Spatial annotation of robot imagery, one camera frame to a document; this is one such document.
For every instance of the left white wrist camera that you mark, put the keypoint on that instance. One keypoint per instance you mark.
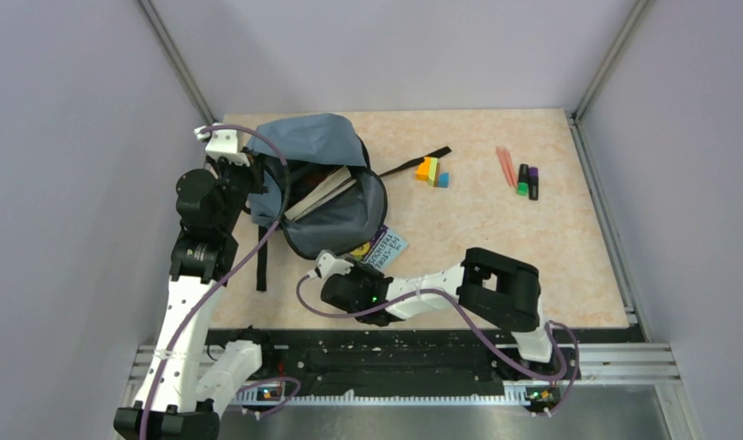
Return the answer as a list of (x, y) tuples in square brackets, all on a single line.
[(222, 143)]

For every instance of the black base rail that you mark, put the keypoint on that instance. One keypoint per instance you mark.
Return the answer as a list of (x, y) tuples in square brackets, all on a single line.
[(379, 363)]

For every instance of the blue cover Crusoe book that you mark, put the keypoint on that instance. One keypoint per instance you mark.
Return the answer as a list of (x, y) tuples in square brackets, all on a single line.
[(331, 187)]

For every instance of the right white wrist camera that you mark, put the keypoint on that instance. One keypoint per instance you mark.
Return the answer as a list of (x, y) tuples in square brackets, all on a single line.
[(328, 264)]

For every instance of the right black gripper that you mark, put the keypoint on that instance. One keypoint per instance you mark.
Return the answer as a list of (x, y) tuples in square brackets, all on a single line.
[(363, 268)]

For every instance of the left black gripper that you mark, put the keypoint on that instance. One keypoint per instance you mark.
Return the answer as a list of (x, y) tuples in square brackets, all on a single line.
[(255, 171)]

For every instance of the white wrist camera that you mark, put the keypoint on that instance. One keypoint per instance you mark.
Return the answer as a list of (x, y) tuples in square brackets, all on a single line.
[(222, 143), (328, 264)]

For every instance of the coloured sticky note stack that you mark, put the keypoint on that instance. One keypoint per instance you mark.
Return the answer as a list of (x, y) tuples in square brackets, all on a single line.
[(430, 171)]

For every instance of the blue student backpack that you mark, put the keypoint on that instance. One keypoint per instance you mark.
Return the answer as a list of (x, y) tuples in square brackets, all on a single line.
[(299, 152)]

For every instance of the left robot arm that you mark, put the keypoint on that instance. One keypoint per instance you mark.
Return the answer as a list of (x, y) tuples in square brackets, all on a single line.
[(177, 400)]

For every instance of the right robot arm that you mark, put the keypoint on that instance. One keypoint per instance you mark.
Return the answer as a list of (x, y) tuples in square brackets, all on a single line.
[(502, 291)]

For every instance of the purple highlighter marker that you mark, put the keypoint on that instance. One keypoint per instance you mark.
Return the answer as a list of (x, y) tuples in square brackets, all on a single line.
[(534, 186)]

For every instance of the green highlighter marker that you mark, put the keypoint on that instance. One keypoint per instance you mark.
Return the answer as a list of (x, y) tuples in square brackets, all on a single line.
[(523, 180)]

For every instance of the teal small book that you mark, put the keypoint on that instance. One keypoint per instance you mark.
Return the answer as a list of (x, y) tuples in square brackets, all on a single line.
[(382, 249)]

